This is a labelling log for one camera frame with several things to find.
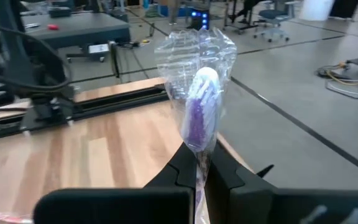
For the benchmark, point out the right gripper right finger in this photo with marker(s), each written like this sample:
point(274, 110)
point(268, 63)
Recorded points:
point(259, 202)

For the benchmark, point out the black aluminium table frame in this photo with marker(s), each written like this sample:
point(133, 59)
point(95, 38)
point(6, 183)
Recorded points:
point(120, 99)

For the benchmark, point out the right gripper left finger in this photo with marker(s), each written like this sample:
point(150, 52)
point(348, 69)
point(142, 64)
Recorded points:
point(113, 205)

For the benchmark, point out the small red object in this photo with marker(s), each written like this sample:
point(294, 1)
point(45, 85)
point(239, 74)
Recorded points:
point(53, 27)

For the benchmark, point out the orange toothbrush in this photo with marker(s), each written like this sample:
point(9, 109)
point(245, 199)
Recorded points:
point(2, 217)

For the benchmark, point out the black clamp hook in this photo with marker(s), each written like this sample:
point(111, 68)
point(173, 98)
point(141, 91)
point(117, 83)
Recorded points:
point(264, 170)

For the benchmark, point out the computer tower with LEDs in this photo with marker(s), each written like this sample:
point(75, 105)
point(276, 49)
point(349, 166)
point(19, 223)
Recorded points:
point(200, 19)

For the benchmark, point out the purple toothbrush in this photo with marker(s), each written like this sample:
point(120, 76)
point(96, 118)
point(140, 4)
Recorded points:
point(197, 121)

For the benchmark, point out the white printed box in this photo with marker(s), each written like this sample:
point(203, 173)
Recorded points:
point(98, 48)

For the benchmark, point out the office swivel chair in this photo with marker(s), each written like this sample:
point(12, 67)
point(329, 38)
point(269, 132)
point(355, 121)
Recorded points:
point(273, 18)

